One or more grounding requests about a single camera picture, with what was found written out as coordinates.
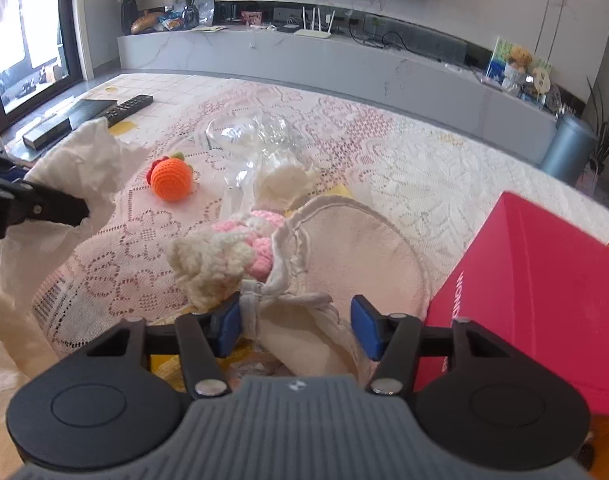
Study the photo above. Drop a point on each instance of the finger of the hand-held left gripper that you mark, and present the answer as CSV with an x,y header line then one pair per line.
x,y
44,207
2,162

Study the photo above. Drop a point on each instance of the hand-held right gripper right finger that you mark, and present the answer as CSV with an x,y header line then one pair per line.
x,y
367,330

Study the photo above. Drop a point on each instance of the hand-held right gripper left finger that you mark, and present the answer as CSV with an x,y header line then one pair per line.
x,y
227,325

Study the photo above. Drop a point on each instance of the white crinkled cloth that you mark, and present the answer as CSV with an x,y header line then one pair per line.
x,y
84,160

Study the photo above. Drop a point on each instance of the pink and cream crochet toy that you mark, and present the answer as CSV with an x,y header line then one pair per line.
x,y
219,255

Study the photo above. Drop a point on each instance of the red cardboard box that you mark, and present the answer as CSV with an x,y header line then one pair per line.
x,y
534,300

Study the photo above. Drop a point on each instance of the black rectangular box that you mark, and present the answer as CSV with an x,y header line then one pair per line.
x,y
79,115

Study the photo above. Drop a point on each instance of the orange crochet fruit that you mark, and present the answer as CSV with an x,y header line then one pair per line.
x,y
170,177

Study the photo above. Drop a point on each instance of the black remote control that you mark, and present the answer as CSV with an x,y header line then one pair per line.
x,y
129,107

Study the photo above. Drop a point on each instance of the white lace tablecloth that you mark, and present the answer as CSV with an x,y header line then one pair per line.
x,y
434,160

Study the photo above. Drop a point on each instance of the clear plastic bag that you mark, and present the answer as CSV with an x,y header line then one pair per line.
x,y
249,135

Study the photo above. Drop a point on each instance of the dark vase with dried flowers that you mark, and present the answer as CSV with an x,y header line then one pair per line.
x,y
128,10

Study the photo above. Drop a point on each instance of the golden ornament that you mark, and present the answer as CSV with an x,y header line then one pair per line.
x,y
147,22

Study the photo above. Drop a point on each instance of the marble television cabinet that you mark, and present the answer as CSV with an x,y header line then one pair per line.
x,y
334,65

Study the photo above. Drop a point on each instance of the grey-blue trash can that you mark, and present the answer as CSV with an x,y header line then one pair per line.
x,y
567,150

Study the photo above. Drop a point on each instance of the pink card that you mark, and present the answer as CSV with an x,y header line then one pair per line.
x,y
252,17

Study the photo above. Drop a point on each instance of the teddy bear gift set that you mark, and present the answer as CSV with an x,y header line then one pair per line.
x,y
499,57

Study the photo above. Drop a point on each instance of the teddy bear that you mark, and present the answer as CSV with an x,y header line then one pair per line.
x,y
518,67

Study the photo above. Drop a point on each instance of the white router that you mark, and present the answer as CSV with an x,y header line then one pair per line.
x,y
314,27

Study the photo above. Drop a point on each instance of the tall green potted plant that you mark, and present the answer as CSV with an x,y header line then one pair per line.
x,y
607,130

